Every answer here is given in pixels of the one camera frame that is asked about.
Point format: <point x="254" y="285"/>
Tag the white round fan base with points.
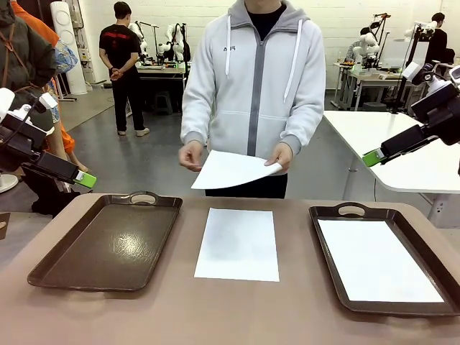
<point x="7" y="183"/>

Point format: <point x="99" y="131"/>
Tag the person's left hand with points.
<point x="284" y="156"/>

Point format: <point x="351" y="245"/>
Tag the white tower air conditioner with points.
<point x="64" y="21"/>

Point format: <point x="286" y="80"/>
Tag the dark brown plastic tray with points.
<point x="108" y="244"/>
<point x="397" y="223"/>

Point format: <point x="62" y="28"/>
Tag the dark background work table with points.
<point x="161" y="72"/>

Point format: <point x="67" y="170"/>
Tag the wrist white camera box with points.
<point x="411" y="70"/>
<point x="48" y="101"/>

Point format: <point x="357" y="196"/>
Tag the person's right forearm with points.
<point x="194" y="122"/>

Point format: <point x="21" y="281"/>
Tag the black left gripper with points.
<point x="18" y="140"/>

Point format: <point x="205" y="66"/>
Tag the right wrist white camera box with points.
<point x="411" y="70"/>

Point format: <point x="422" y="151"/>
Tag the man in black printed T-shirt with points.
<point x="118" y="43"/>

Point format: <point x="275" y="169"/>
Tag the dark round base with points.
<point x="373" y="106"/>

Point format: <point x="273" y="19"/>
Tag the seated person with dark hair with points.
<point x="363" y="30"/>

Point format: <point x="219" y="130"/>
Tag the grey stool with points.
<point x="163" y="100"/>

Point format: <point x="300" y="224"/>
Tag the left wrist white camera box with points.
<point x="48" y="101"/>

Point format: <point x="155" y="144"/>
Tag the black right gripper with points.
<point x="442" y="111"/>

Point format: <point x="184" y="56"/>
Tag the wall electrical box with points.
<point x="85" y="54"/>

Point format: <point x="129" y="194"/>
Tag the person's right hand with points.
<point x="190" y="156"/>

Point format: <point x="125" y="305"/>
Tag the black tripod pole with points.
<point x="400" y="97"/>

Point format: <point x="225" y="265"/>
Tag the blue patterned garment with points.
<point x="66" y="57"/>

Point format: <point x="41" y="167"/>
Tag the person in grey white hoodie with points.
<point x="251" y="90"/>

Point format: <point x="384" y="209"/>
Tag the white table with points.
<point x="359" y="125"/>

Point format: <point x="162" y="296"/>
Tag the grey background desk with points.
<point x="377" y="81"/>

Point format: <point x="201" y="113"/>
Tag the person in black clothes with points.
<point x="436" y="43"/>

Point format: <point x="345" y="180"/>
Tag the figure in dark green jacket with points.
<point x="25" y="61"/>

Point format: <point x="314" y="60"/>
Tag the white A4 paper stack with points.
<point x="230" y="172"/>

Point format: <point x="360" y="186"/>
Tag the brown board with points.
<point x="3" y="219"/>

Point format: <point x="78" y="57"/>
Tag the black boom stand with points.
<point x="375" y="25"/>

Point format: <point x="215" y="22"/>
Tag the white A4 paper sheet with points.
<point x="377" y="262"/>
<point x="237" y="244"/>

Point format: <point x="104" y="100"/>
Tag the person's left forearm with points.
<point x="303" y="129"/>

